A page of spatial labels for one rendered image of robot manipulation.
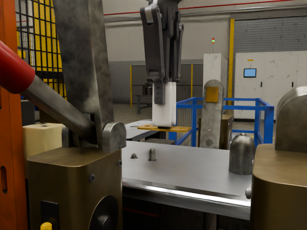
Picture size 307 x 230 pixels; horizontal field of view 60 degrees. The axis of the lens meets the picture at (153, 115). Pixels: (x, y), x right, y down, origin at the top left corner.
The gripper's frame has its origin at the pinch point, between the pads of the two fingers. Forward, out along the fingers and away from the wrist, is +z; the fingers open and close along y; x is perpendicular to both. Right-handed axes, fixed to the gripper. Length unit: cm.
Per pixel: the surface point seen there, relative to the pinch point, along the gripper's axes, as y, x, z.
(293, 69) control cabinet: -789, 77, -43
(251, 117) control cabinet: -777, -25, 94
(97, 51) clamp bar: 20.7, 1.8, -5.9
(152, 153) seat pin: 5.3, 0.2, 6.8
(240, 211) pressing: 15.5, 13.4, 8.5
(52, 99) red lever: 25.1, 0.8, -2.0
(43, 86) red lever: 25.9, 0.8, -3.0
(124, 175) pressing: 12.3, -0.5, 7.9
